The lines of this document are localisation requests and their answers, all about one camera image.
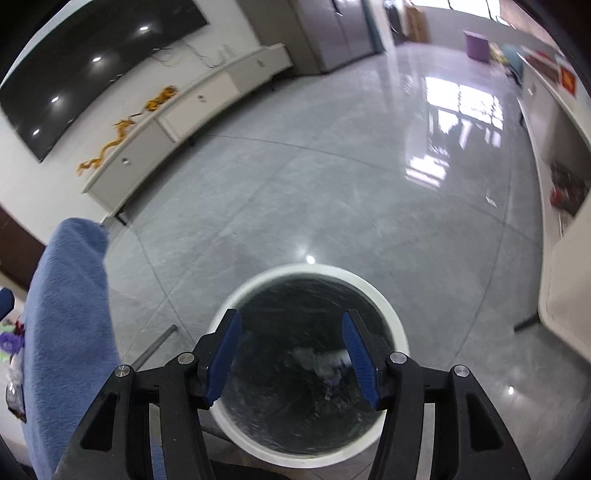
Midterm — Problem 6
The golden dragon figurine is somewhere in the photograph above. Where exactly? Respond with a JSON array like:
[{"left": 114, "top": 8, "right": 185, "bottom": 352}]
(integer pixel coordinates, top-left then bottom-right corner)
[{"left": 76, "top": 117, "right": 136, "bottom": 176}]

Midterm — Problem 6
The golden tiger figurine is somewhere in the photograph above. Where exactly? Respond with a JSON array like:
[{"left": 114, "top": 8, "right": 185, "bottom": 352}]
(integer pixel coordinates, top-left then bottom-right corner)
[{"left": 144, "top": 85, "right": 178, "bottom": 112}]

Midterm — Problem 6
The white coffee table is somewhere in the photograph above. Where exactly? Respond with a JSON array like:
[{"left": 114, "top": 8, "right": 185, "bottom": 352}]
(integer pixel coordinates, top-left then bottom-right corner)
[{"left": 518, "top": 56, "right": 590, "bottom": 360}]

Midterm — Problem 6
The blue fluffy bed blanket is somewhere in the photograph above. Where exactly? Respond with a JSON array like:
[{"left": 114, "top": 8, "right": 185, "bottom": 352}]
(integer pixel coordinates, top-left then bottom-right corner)
[{"left": 23, "top": 218, "right": 120, "bottom": 479}]

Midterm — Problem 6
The white tv cabinet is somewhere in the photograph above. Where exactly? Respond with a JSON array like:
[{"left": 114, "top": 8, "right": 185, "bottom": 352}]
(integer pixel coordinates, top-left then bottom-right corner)
[{"left": 82, "top": 43, "right": 293, "bottom": 217}]

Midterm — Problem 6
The black wall television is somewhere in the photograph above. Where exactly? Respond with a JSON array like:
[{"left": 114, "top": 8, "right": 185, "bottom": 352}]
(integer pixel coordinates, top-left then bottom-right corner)
[{"left": 1, "top": 0, "right": 208, "bottom": 162}]

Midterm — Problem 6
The purple square stool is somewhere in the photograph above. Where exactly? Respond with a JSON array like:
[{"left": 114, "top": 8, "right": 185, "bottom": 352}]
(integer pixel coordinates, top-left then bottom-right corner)
[{"left": 464, "top": 31, "right": 491, "bottom": 63}]

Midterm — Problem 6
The grey double door refrigerator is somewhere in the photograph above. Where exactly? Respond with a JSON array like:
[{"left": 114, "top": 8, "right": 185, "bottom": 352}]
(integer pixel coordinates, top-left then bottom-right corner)
[{"left": 290, "top": 0, "right": 375, "bottom": 74}]

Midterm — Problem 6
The white round trash bin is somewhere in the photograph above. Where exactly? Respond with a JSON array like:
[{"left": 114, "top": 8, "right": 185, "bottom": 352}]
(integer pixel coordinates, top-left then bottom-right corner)
[{"left": 209, "top": 264, "right": 410, "bottom": 469}]

